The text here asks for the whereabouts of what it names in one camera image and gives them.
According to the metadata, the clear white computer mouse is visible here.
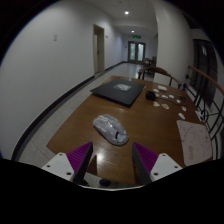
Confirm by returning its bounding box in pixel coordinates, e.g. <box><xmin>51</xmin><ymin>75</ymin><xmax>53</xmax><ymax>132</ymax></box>
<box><xmin>92</xmin><ymin>113</ymin><xmax>130</xmax><ymax>146</ymax></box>

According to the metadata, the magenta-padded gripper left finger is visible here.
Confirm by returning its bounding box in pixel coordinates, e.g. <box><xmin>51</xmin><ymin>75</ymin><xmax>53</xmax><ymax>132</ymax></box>
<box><xmin>41</xmin><ymin>141</ymin><xmax>95</xmax><ymax>186</ymax></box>

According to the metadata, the beige side door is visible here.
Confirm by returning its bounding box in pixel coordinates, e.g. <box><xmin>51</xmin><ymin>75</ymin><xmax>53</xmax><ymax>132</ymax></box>
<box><xmin>92</xmin><ymin>23</ymin><xmax>106</xmax><ymax>75</ymax></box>

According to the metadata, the wooden armchair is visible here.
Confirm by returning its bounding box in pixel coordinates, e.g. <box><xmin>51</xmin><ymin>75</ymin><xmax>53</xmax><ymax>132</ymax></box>
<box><xmin>137</xmin><ymin>65</ymin><xmax>184</xmax><ymax>89</ymax></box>

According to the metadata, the black mouse pad with print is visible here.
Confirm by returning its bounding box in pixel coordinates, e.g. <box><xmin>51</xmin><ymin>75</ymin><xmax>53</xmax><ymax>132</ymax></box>
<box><xmin>89</xmin><ymin>78</ymin><xmax>147</xmax><ymax>108</ymax></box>

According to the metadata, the dark glass window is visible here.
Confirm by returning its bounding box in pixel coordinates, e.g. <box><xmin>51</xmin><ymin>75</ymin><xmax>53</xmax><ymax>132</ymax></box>
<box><xmin>192</xmin><ymin>39</ymin><xmax>218</xmax><ymax>104</ymax></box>

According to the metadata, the small black box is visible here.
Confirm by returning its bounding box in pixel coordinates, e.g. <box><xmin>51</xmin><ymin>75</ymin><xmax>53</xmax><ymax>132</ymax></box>
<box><xmin>145</xmin><ymin>90</ymin><xmax>156</xmax><ymax>101</ymax></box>

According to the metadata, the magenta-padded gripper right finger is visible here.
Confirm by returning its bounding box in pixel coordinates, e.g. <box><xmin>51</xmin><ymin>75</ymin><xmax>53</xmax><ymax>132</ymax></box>
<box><xmin>131</xmin><ymin>141</ymin><xmax>184</xmax><ymax>186</ymax></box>

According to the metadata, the glass double door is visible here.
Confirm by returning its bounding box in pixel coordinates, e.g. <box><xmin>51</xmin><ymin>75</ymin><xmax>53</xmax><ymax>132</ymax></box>
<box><xmin>127</xmin><ymin>40</ymin><xmax>146</xmax><ymax>64</ymax></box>

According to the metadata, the white flat device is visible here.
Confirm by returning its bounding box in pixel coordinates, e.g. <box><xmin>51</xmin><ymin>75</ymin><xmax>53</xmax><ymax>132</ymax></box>
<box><xmin>194</xmin><ymin>109</ymin><xmax>204</xmax><ymax>123</ymax></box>

